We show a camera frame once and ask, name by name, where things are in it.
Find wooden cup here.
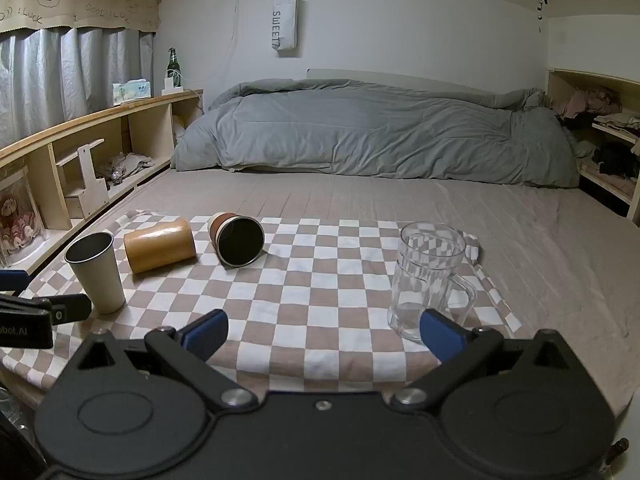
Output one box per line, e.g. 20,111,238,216
123,217,197,275

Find beige printed valance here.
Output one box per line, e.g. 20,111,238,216
0,0,162,34

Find grey crumpled clothes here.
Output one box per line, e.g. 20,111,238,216
97,152,156,182

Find clear plastic mug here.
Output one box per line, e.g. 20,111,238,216
386,221,478,343

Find white tote bag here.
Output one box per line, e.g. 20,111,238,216
272,0,299,52

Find cream metal cup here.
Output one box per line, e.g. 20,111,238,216
64,231,127,315

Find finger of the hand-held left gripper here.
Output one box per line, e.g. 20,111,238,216
0,294,92,323
0,269,31,292

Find wooden stand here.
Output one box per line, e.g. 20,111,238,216
56,138,111,218

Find black wall hook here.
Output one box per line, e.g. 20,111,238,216
532,0,552,34

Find tissue box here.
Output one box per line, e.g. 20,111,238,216
112,79,152,106

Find long wooden shelf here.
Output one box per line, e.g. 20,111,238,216
0,89,205,276

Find grey duvet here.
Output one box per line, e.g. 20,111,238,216
170,78,581,188

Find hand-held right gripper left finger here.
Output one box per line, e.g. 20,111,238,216
62,309,258,411

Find black clothes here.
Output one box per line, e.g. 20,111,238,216
591,141,640,181

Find plush toy in clear bag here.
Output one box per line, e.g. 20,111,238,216
0,167,49,267

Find brown white checkered cloth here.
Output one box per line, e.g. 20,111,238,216
0,210,523,393

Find brown and black cup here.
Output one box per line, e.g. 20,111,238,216
207,212,266,267

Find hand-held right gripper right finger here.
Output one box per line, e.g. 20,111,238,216
391,309,586,411

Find pink clothes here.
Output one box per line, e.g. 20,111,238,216
556,85,623,119

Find beige folded clothes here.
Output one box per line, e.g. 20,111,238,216
592,112,640,132

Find white cable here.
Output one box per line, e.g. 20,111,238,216
182,0,242,82

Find grey curtain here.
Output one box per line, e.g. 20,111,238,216
0,27,156,151

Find wooden cubby shelf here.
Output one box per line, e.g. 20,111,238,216
546,69,640,226

